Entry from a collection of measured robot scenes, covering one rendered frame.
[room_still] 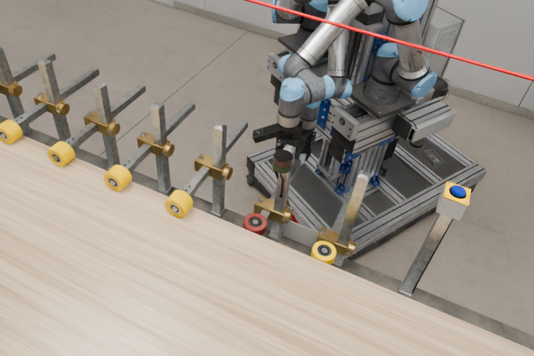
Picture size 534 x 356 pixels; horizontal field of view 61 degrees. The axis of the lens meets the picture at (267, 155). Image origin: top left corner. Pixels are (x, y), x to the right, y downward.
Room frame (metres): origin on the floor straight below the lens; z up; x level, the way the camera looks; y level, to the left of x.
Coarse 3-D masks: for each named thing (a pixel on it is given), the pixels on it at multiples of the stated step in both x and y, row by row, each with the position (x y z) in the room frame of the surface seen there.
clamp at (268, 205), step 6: (258, 198) 1.14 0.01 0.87; (264, 198) 1.15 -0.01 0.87; (258, 204) 1.11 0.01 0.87; (264, 204) 1.11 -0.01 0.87; (270, 204) 1.12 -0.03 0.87; (258, 210) 1.11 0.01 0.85; (270, 210) 1.09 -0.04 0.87; (288, 210) 1.10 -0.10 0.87; (270, 216) 1.09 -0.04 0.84; (276, 216) 1.08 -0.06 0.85; (282, 216) 1.07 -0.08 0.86; (288, 216) 1.08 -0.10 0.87; (282, 222) 1.08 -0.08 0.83
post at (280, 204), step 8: (288, 176) 1.09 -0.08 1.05; (280, 184) 1.09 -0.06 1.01; (288, 184) 1.10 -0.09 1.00; (280, 192) 1.09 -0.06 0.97; (280, 200) 1.09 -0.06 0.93; (280, 208) 1.09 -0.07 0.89; (272, 224) 1.09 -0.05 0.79; (280, 224) 1.08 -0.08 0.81; (272, 232) 1.09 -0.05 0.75; (280, 232) 1.10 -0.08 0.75
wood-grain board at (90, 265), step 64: (0, 192) 1.00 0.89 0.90; (64, 192) 1.04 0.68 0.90; (128, 192) 1.07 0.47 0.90; (0, 256) 0.76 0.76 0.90; (64, 256) 0.78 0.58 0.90; (128, 256) 0.81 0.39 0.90; (192, 256) 0.84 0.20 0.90; (256, 256) 0.87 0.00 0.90; (0, 320) 0.56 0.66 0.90; (64, 320) 0.58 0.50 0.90; (128, 320) 0.60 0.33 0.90; (192, 320) 0.63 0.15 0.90; (256, 320) 0.65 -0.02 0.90; (320, 320) 0.67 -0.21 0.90; (384, 320) 0.69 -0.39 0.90; (448, 320) 0.72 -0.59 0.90
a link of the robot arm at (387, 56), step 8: (384, 48) 1.64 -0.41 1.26; (392, 48) 1.65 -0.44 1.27; (384, 56) 1.62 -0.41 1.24; (392, 56) 1.61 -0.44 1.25; (376, 64) 1.65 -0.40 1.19; (384, 64) 1.61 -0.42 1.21; (392, 64) 1.59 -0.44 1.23; (376, 72) 1.63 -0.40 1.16; (384, 72) 1.61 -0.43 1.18; (392, 72) 1.57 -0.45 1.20; (384, 80) 1.61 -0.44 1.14; (392, 80) 1.58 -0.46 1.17
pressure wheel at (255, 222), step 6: (246, 216) 1.02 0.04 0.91; (252, 216) 1.02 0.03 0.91; (258, 216) 1.02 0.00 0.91; (246, 222) 0.99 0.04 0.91; (252, 222) 1.00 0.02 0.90; (258, 222) 1.00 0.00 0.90; (264, 222) 1.00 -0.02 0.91; (246, 228) 0.97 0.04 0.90; (252, 228) 0.97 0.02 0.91; (258, 228) 0.97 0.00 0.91; (264, 228) 0.98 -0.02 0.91
